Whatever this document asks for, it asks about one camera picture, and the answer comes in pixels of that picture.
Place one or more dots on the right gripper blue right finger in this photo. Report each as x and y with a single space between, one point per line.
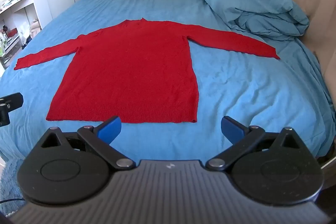
244 140

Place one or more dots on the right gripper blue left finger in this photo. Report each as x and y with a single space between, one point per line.
99 139

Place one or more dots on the red long-sleeve sweater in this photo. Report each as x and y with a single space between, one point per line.
138 70

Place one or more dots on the white shelf unit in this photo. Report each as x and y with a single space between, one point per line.
15 16

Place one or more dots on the blue rolled duvet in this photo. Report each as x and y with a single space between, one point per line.
273 19

